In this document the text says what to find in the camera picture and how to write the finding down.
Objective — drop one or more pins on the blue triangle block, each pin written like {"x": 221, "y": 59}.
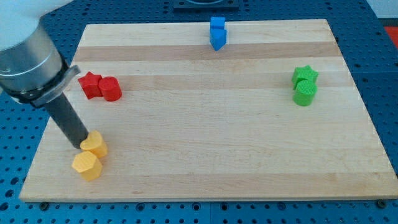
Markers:
{"x": 218, "y": 38}

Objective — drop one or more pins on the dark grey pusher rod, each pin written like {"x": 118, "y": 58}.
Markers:
{"x": 66, "y": 118}

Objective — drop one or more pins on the wooden board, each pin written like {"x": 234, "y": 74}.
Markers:
{"x": 195, "y": 124}

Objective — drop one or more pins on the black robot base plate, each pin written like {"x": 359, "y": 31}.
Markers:
{"x": 179, "y": 5}

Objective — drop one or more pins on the red cylinder block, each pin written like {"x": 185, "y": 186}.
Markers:
{"x": 110, "y": 89}

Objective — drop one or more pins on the green star block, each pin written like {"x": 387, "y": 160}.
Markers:
{"x": 304, "y": 73}

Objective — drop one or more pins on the red star block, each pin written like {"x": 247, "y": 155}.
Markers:
{"x": 90, "y": 85}

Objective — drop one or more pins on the yellow hexagon block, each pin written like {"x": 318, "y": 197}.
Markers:
{"x": 87, "y": 165}

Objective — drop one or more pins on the yellow heart block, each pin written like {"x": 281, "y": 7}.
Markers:
{"x": 95, "y": 144}

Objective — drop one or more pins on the blue cube block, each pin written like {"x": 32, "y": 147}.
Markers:
{"x": 217, "y": 22}

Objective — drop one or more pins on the green cylinder block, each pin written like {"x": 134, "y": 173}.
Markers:
{"x": 305, "y": 92}

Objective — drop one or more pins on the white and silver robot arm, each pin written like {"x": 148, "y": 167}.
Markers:
{"x": 32, "y": 69}

